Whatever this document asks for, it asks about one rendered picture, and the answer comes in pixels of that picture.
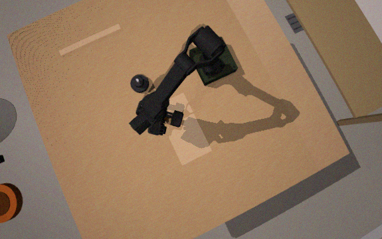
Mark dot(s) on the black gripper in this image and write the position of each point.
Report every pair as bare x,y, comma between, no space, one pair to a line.
176,117

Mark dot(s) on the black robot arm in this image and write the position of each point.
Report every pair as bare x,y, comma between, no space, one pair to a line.
152,107

